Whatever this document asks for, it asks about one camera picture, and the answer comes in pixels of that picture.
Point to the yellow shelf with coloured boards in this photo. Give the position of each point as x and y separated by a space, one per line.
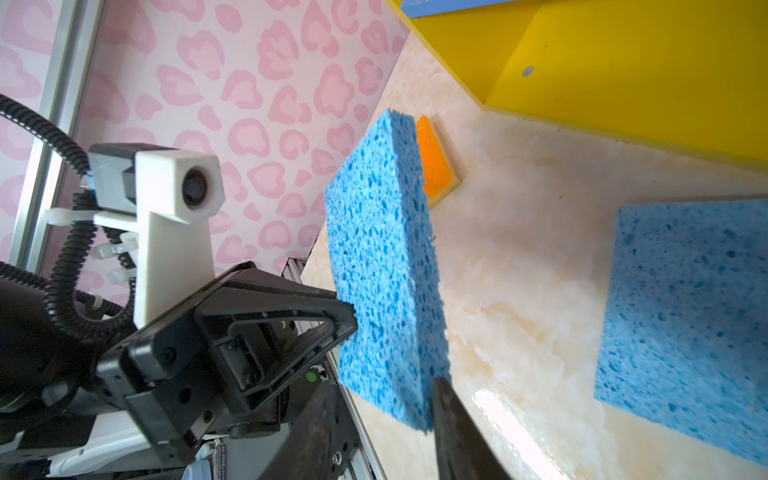
686 76

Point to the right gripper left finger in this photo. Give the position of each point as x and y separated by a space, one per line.
308 452

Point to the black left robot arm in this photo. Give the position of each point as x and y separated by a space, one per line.
54 415

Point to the left aluminium frame bars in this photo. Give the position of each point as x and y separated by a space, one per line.
62 101

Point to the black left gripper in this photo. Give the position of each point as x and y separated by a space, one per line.
230 359

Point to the orange sponge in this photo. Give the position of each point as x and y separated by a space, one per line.
440 177

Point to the blue sponge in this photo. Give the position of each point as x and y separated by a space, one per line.
684 343
384 263

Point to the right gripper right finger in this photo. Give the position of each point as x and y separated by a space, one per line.
462 452

